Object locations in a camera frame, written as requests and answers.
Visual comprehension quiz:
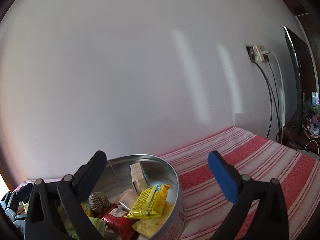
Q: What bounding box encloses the brown twine ball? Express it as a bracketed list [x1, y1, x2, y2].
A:
[88, 192, 111, 213]

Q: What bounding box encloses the round metal tin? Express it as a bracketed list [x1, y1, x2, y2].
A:
[56, 154, 188, 240]

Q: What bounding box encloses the pink snack packet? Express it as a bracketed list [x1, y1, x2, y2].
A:
[117, 189, 138, 211]

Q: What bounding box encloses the green tissue pack front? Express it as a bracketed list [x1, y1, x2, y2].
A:
[67, 217, 106, 239]

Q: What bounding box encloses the pink patterned small box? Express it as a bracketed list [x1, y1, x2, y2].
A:
[130, 163, 148, 195]

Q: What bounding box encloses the red snack packet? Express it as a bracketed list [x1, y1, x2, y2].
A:
[100, 204, 136, 240]

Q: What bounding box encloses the yellow printed snack packet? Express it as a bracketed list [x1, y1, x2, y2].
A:
[124, 184, 171, 220]

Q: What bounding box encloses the yellow sponge piece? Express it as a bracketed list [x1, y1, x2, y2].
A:
[132, 202, 173, 238]

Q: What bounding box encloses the yellow orange snack packet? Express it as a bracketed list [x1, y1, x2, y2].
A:
[57, 204, 95, 230]

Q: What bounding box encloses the red white striped bedspread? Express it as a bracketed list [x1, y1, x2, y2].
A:
[15, 126, 320, 240]

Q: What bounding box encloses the wooden desk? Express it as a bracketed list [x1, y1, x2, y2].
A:
[282, 120, 319, 161]

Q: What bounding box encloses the black monitor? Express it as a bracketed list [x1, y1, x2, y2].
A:
[283, 26, 317, 133]

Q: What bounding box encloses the black power cable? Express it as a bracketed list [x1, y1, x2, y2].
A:
[251, 58, 282, 140]

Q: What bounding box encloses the white wall socket adapter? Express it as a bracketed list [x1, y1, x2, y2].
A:
[246, 45, 271, 62]

